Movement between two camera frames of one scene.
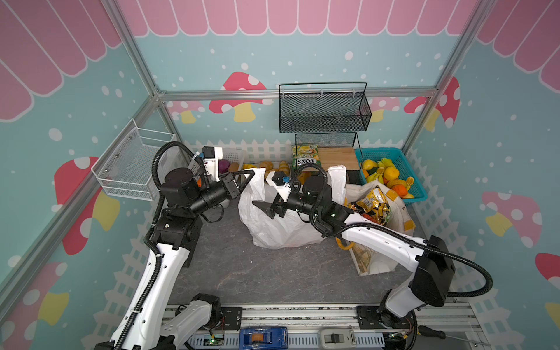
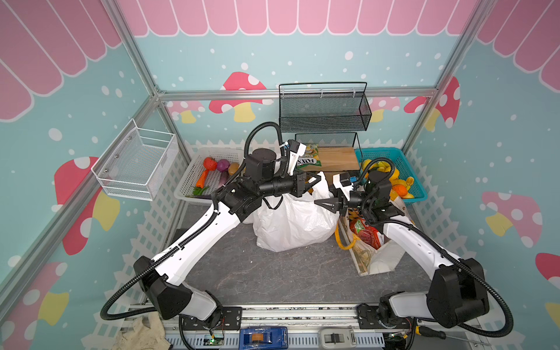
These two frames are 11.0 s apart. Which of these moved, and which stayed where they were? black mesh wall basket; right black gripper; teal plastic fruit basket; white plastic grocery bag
Moved: right black gripper
Stayed: teal plastic fruit basket; white plastic grocery bag; black mesh wall basket
